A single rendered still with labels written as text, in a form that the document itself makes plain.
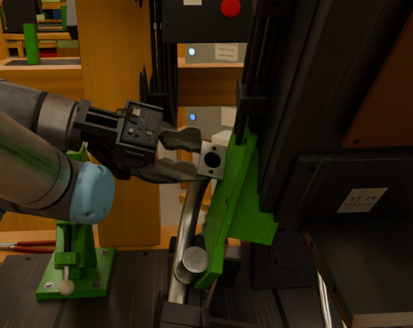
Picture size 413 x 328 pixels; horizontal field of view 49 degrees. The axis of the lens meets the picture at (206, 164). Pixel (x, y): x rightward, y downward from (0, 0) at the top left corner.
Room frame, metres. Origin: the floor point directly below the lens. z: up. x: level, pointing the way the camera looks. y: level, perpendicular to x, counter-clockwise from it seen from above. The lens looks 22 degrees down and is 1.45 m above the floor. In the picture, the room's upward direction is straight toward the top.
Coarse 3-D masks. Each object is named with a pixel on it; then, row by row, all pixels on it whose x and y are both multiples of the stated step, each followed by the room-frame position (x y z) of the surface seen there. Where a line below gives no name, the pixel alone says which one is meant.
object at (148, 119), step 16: (80, 112) 0.59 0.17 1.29; (96, 112) 0.62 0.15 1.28; (112, 112) 0.61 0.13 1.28; (128, 112) 0.61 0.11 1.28; (144, 112) 0.61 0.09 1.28; (160, 112) 0.62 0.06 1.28; (80, 128) 0.59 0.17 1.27; (96, 128) 0.58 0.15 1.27; (112, 128) 0.58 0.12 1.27; (128, 128) 0.59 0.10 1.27; (144, 128) 0.59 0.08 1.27; (80, 144) 0.63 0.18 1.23; (112, 144) 0.62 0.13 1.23; (128, 144) 0.57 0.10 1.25; (144, 144) 0.58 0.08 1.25; (112, 160) 0.61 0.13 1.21; (128, 160) 0.61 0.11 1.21; (144, 160) 0.62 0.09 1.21
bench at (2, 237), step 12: (96, 228) 0.99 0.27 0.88; (168, 228) 0.99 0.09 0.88; (0, 240) 0.94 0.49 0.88; (12, 240) 0.94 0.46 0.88; (24, 240) 0.94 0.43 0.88; (36, 240) 0.94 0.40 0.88; (96, 240) 0.94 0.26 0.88; (168, 240) 0.94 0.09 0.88; (228, 240) 0.94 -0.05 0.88; (0, 252) 0.89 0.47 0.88; (12, 252) 0.89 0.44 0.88; (0, 264) 0.84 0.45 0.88
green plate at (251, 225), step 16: (240, 144) 0.58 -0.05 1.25; (256, 144) 0.57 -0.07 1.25; (240, 160) 0.56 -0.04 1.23; (256, 160) 0.56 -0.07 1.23; (224, 176) 0.62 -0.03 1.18; (240, 176) 0.55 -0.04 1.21; (256, 176) 0.56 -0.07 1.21; (224, 192) 0.59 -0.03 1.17; (240, 192) 0.55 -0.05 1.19; (256, 192) 0.56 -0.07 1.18; (224, 208) 0.56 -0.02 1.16; (240, 208) 0.56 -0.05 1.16; (256, 208) 0.56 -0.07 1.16; (208, 224) 0.63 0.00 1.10; (224, 224) 0.55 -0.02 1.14; (240, 224) 0.56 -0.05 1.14; (256, 224) 0.56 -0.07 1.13; (272, 224) 0.57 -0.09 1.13; (208, 240) 0.59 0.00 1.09; (224, 240) 0.55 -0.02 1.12; (256, 240) 0.56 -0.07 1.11; (272, 240) 0.57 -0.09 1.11
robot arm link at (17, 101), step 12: (0, 84) 0.61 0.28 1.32; (12, 84) 0.62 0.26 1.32; (0, 96) 0.59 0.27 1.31; (12, 96) 0.59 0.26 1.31; (24, 96) 0.60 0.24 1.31; (36, 96) 0.60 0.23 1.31; (0, 108) 0.58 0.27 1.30; (12, 108) 0.58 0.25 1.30; (24, 108) 0.59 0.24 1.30; (36, 108) 0.59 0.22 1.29; (24, 120) 0.58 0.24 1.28; (36, 120) 0.58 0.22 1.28
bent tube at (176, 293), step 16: (208, 144) 0.65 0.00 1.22; (208, 160) 0.67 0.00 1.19; (224, 160) 0.64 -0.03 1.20; (208, 176) 0.62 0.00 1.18; (192, 192) 0.69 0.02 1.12; (192, 208) 0.69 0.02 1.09; (192, 224) 0.68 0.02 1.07; (192, 240) 0.66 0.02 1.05; (176, 256) 0.64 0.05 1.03; (176, 288) 0.60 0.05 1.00
